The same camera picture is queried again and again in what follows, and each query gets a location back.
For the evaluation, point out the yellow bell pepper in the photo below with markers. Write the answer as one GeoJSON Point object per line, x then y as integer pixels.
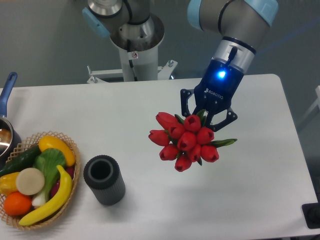
{"type": "Point", "coordinates": [8, 183]}

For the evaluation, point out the green bok choy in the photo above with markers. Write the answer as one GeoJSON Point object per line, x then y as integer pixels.
{"type": "Point", "coordinates": [47, 163]}

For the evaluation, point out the orange fruit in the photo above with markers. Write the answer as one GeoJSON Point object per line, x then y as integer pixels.
{"type": "Point", "coordinates": [17, 204]}

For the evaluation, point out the green cucumber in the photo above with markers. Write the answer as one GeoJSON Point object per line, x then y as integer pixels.
{"type": "Point", "coordinates": [22, 161]}

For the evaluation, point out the yellow squash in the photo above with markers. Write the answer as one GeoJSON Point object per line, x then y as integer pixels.
{"type": "Point", "coordinates": [52, 142]}

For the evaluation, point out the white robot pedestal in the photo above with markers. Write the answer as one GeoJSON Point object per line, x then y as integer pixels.
{"type": "Point", "coordinates": [138, 51]}

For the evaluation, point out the woven wicker basket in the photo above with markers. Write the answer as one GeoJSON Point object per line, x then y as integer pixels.
{"type": "Point", "coordinates": [28, 143]}

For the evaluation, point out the black device at table edge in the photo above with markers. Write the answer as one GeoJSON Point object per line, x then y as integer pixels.
{"type": "Point", "coordinates": [311, 212]}

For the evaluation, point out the red tulip bouquet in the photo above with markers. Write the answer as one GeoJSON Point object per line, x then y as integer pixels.
{"type": "Point", "coordinates": [187, 140]}

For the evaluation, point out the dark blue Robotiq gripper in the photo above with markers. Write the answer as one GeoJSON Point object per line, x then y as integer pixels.
{"type": "Point", "coordinates": [214, 94]}

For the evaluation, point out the blue handled saucepan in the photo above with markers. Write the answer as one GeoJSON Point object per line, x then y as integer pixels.
{"type": "Point", "coordinates": [9, 138]}

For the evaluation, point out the beige round disc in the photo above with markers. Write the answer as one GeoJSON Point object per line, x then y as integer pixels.
{"type": "Point", "coordinates": [30, 181]}

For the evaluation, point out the yellow banana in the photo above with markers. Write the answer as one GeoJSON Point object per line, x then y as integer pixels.
{"type": "Point", "coordinates": [54, 204]}

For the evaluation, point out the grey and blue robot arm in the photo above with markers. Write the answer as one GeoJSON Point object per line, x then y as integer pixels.
{"type": "Point", "coordinates": [242, 24]}

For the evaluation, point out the dark red vegetable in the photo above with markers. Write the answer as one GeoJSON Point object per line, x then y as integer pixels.
{"type": "Point", "coordinates": [70, 170]}

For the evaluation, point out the dark grey ribbed vase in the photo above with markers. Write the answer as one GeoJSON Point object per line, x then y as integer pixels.
{"type": "Point", "coordinates": [103, 176]}

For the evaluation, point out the white frame at right edge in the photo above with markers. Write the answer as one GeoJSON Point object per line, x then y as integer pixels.
{"type": "Point", "coordinates": [312, 111]}

